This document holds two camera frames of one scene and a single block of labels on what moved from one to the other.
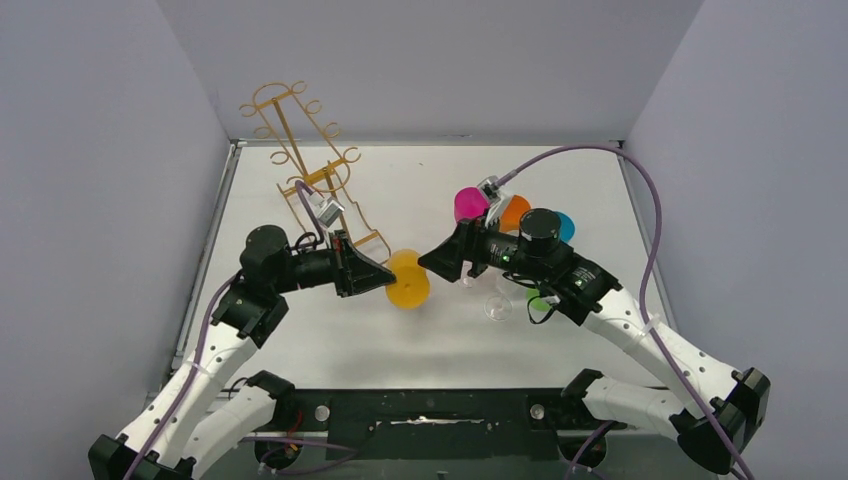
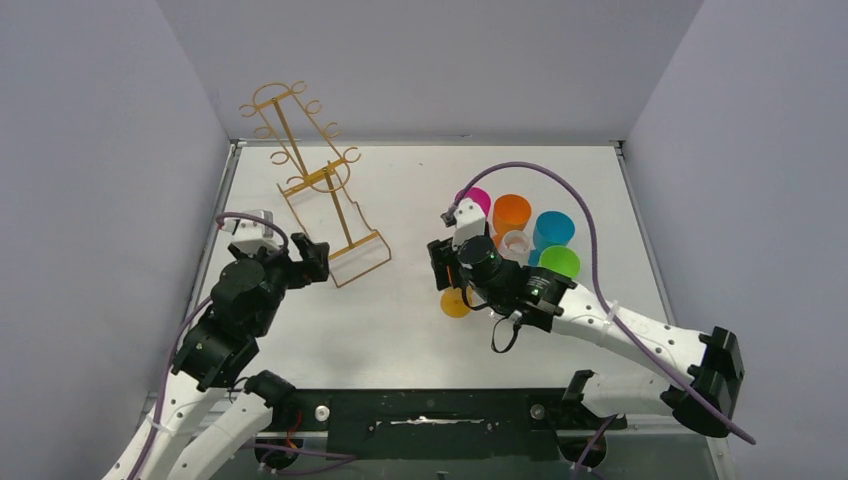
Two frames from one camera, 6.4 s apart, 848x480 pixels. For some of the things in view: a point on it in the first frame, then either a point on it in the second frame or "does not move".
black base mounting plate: [445, 424] does not move
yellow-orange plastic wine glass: [411, 289] → [452, 303]
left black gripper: [340, 264] → [300, 263]
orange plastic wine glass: [510, 222] does not move
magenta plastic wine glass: [469, 202] does not move
